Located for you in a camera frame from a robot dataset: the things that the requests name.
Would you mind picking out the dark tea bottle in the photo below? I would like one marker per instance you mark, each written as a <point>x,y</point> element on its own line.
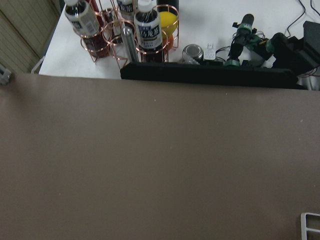
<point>149,32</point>
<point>87,25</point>

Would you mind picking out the black foam tool holder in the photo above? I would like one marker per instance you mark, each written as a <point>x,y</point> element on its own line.
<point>252,61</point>

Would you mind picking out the copper wire bottle rack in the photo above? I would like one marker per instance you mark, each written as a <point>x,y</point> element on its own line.
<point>125,41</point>

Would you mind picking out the white wire cup rack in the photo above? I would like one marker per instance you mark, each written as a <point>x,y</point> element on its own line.
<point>310,226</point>

